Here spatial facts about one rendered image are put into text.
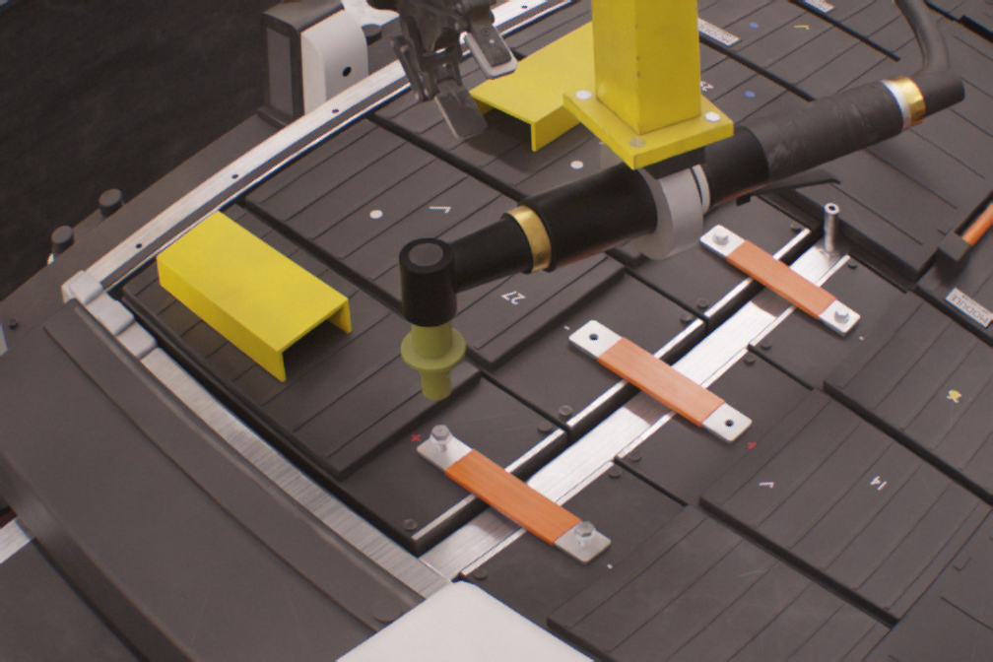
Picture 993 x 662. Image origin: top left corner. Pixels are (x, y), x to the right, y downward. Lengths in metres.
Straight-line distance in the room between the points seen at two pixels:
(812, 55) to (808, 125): 0.38
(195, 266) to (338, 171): 0.18
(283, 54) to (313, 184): 0.27
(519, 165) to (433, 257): 0.34
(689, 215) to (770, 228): 0.26
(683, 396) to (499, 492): 0.15
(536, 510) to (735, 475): 0.13
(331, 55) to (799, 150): 0.57
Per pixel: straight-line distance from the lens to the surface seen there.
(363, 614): 1.04
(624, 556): 1.21
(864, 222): 1.45
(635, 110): 1.16
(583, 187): 1.20
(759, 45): 1.66
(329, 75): 1.70
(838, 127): 1.30
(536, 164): 1.49
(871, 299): 1.40
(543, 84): 1.53
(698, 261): 1.42
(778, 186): 1.30
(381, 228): 1.44
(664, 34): 1.13
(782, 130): 1.27
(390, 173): 1.49
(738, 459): 1.27
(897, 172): 1.51
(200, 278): 1.37
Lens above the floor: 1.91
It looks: 42 degrees down
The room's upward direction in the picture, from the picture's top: 3 degrees counter-clockwise
